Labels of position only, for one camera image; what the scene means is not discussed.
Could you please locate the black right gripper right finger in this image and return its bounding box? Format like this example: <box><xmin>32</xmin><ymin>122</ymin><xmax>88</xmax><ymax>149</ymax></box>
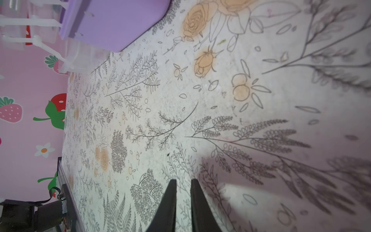
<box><xmin>190</xmin><ymin>179</ymin><xmax>221</xmax><ymax>232</ymax></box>

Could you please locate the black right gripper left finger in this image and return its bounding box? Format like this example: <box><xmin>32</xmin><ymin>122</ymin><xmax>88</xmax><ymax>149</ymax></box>
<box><xmin>146</xmin><ymin>179</ymin><xmax>177</xmax><ymax>232</ymax></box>

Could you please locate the purple plastic tool box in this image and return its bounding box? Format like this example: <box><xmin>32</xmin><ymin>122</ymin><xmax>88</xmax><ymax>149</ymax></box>
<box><xmin>0</xmin><ymin>0</ymin><xmax>172</xmax><ymax>74</ymax></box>

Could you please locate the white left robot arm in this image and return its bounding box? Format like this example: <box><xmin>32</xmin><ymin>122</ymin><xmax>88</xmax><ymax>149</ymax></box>
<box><xmin>1</xmin><ymin>187</ymin><xmax>66</xmax><ymax>232</ymax></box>

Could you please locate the aluminium front frame rail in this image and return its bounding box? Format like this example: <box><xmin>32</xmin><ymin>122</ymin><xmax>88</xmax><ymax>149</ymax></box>
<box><xmin>57</xmin><ymin>157</ymin><xmax>86</xmax><ymax>232</ymax></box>

